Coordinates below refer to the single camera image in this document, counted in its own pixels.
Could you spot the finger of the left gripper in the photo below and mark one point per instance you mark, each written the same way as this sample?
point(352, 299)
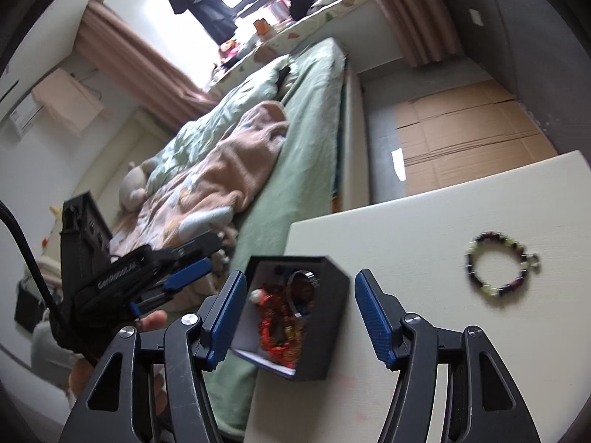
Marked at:
point(150, 300)
point(187, 275)

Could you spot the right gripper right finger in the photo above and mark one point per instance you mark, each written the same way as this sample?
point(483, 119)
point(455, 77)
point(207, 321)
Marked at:
point(483, 402)

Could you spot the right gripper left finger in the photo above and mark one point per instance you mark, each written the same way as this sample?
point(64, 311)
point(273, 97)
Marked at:
point(118, 405)

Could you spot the white pearl bead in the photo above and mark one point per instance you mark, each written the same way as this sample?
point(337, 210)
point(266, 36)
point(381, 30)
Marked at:
point(256, 296)

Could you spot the black jewelry box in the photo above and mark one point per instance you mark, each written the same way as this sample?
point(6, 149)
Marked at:
point(293, 332)

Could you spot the person's left hand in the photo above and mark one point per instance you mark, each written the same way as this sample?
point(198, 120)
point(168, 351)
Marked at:
point(82, 369)

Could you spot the pink fleece blanket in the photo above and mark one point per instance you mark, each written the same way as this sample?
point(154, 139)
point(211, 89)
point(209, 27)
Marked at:
point(208, 195)

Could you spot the beige plush toy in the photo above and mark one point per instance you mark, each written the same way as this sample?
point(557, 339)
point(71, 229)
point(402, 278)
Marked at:
point(132, 190)

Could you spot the light green quilt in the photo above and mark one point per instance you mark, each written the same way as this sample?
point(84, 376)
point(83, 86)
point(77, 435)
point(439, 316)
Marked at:
point(197, 138)

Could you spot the white paper on floor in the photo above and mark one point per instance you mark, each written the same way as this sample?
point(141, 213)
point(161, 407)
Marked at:
point(399, 164)

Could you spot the pink curtain left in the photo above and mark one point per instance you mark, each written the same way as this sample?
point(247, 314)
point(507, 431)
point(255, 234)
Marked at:
point(116, 50)

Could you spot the pink curtain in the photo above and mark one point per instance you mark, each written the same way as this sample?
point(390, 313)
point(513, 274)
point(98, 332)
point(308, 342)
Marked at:
point(116, 50)
point(424, 30)

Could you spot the flattened cardboard on floor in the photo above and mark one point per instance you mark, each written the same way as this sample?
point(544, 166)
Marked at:
point(464, 134)

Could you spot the patterned window seat cushion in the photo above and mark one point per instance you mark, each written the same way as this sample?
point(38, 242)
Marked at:
point(282, 39)

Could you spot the orange box on sill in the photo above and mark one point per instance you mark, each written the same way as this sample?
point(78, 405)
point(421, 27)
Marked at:
point(263, 28)

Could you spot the pink curtain right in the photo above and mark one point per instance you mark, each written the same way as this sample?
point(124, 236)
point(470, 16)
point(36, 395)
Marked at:
point(424, 30)

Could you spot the beige cloth on wall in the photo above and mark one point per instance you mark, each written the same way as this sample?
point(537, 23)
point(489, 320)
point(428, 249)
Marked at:
point(68, 102)

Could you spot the white wall socket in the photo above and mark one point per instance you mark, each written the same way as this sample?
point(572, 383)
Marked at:
point(476, 17)

